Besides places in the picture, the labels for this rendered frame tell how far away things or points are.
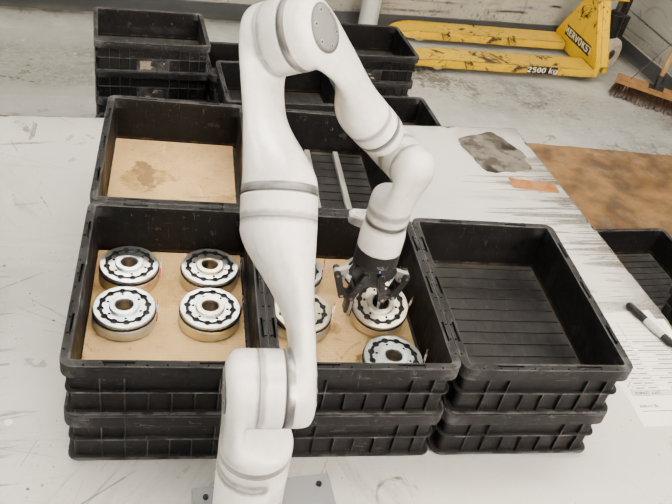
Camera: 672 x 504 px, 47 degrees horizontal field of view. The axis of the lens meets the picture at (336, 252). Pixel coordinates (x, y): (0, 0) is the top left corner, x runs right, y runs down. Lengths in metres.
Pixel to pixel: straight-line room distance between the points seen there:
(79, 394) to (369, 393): 0.43
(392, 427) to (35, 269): 0.79
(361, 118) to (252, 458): 0.46
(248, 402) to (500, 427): 0.63
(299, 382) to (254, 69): 0.37
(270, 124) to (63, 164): 1.10
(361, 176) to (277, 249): 0.94
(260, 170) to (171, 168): 0.85
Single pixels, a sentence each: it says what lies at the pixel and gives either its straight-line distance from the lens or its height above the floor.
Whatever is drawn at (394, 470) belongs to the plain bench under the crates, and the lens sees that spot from 1.36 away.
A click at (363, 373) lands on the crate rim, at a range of 1.18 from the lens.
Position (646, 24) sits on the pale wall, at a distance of 5.39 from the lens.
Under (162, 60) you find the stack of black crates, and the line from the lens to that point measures 2.87.
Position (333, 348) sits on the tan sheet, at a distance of 1.33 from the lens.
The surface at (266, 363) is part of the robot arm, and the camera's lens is 0.87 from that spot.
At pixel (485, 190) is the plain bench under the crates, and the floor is 0.70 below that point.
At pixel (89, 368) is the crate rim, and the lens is 1.14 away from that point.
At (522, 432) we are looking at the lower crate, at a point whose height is 0.76.
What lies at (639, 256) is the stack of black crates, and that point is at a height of 0.27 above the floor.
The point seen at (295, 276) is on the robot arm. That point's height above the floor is 1.21.
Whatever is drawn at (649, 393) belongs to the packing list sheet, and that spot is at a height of 0.70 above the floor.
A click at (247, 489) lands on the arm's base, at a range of 0.98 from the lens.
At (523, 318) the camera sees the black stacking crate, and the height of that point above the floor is 0.83.
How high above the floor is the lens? 1.77
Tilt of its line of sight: 38 degrees down
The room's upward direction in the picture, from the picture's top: 12 degrees clockwise
